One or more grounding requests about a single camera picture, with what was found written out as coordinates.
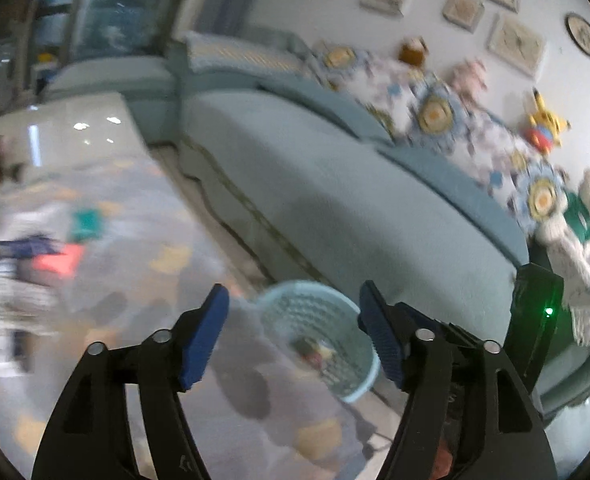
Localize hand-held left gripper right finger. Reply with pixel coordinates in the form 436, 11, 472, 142
358, 280, 558, 480

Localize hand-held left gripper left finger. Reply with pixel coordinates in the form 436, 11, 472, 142
32, 283, 230, 480

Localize light blue plastic basket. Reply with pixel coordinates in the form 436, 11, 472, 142
254, 280, 382, 404

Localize grey patterned rug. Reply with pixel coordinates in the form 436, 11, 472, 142
0, 152, 376, 480

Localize colourful wrappers in basket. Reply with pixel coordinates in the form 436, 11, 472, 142
293, 338, 337, 367

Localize teal packet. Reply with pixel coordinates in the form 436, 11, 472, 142
71, 208, 105, 242

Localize light blue sofa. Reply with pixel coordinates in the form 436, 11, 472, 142
174, 30, 590, 413

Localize red cloth item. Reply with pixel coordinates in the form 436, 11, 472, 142
31, 244, 85, 279

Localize white striped packet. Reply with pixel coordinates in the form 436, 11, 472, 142
0, 260, 58, 337

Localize yellow plush toy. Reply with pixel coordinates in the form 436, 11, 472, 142
524, 88, 572, 155

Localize dark blue packet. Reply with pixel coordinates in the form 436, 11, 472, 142
0, 234, 63, 264

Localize patterned floral cushions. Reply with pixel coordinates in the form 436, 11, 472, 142
313, 42, 572, 233

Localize pink plush toy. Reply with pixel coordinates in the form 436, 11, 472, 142
450, 59, 488, 95

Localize light blue ottoman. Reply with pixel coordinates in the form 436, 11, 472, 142
41, 55, 177, 142

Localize striped blue cushion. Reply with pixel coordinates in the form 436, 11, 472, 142
184, 31, 317, 79

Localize brown plush toy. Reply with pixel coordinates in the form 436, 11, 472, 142
399, 37, 430, 68

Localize glass window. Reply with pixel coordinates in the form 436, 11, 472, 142
0, 0, 191, 91

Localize round dark wall plaque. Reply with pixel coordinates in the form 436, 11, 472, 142
565, 12, 590, 60

